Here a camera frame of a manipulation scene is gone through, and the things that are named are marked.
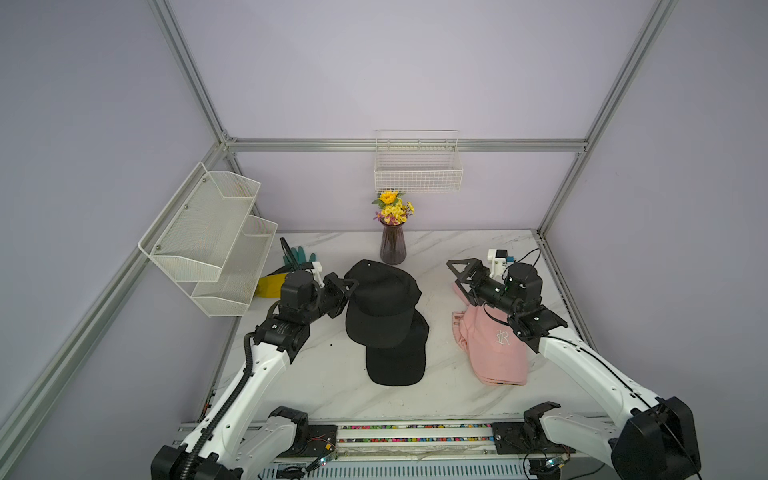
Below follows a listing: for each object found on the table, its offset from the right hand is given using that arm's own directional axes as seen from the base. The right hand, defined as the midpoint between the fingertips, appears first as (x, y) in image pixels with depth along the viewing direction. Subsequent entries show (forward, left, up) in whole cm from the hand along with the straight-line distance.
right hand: (451, 276), depth 77 cm
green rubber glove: (+27, +51, -21) cm, 61 cm away
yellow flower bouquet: (+25, +15, +2) cm, 29 cm away
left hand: (-3, +24, +1) cm, 24 cm away
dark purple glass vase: (+24, +15, -15) cm, 32 cm away
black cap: (-8, +19, -4) cm, 21 cm away
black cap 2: (-13, +14, -28) cm, 34 cm away
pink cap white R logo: (-14, -14, -18) cm, 27 cm away
